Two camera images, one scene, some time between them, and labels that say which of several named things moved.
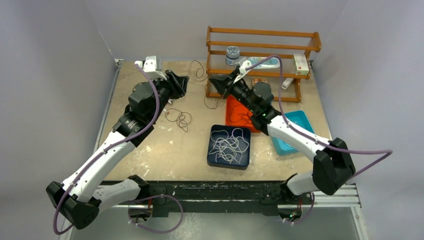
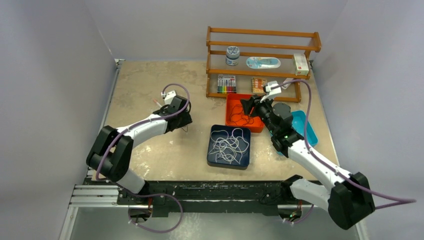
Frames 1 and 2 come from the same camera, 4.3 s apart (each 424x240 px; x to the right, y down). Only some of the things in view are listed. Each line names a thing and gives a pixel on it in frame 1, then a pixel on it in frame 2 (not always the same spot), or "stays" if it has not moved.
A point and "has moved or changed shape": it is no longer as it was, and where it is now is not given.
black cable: x=246 y=117 has moved or changed shape
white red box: x=301 y=65 stays
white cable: x=228 y=148 stays
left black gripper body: x=168 y=89 -> x=184 y=120
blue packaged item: x=273 y=63 stays
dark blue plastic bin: x=228 y=147 stays
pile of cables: x=200 y=78 -> x=237 y=109
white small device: x=286 y=83 stays
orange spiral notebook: x=255 y=80 stays
